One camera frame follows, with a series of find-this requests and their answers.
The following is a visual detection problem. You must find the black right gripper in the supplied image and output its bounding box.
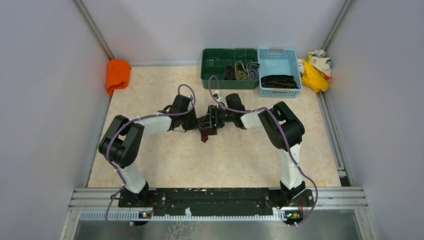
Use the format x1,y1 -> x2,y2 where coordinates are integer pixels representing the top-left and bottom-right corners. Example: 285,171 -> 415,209
198,105 -> 235,130

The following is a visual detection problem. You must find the red navy striped tie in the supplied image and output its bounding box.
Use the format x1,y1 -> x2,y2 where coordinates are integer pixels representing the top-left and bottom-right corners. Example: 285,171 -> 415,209
197,116 -> 218,143

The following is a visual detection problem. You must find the green compartment organizer tray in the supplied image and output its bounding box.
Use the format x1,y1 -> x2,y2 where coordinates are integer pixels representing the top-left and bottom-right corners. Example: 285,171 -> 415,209
200,48 -> 259,90

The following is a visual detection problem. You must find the light blue plastic basket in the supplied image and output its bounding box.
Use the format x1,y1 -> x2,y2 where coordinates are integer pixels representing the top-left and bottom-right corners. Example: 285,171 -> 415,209
257,47 -> 303,98

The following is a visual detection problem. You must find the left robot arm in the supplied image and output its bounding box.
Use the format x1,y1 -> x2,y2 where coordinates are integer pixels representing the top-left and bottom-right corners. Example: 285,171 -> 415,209
98,94 -> 197,207

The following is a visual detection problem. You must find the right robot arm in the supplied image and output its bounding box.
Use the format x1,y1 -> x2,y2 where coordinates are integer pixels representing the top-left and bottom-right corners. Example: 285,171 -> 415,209
197,93 -> 306,206

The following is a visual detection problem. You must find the dark brown rolled tie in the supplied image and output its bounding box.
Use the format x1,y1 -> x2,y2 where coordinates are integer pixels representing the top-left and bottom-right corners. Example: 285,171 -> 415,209
224,64 -> 236,81

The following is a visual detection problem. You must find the olive rolled tie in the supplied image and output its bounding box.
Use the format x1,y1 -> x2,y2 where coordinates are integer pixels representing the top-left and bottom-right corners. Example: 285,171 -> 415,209
234,60 -> 248,81

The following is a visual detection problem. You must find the grey rolled tie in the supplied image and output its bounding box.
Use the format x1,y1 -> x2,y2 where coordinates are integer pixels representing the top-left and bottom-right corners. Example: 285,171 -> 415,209
246,61 -> 260,81

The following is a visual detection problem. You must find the black tie in basket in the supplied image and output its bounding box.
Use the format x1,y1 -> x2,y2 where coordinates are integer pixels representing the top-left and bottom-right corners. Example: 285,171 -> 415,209
260,74 -> 299,89

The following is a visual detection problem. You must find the orange folded cloth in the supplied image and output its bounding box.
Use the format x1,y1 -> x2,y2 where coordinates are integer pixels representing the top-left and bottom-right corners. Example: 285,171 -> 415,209
105,59 -> 132,97

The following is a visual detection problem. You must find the yellow crumpled cloth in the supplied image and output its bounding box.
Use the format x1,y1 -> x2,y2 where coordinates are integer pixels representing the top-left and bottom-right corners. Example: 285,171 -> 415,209
301,60 -> 330,93

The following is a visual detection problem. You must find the white patterned crumpled cloth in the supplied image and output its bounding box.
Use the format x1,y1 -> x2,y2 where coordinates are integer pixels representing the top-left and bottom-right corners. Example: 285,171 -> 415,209
297,49 -> 333,77

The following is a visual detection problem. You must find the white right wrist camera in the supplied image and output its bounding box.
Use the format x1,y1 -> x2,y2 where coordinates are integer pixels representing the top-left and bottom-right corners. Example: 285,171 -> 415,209
212,89 -> 226,109

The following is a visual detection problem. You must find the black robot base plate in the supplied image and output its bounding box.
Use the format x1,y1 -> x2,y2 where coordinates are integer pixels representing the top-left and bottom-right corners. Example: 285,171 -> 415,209
118,187 -> 314,217

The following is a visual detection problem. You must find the white slotted cable duct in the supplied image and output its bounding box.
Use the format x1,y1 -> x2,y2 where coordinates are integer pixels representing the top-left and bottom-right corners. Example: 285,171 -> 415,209
80,210 -> 287,222

